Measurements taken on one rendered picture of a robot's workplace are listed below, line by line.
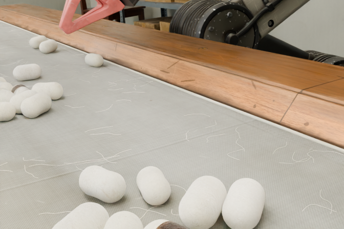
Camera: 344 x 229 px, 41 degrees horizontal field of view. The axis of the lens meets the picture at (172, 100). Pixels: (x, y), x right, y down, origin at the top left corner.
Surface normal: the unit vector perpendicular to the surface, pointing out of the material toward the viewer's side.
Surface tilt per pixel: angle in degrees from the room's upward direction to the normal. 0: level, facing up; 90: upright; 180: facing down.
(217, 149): 0
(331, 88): 0
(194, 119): 0
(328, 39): 91
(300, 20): 90
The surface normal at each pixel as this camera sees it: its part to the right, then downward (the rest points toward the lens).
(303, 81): -0.07, -0.95
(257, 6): 0.40, 0.25
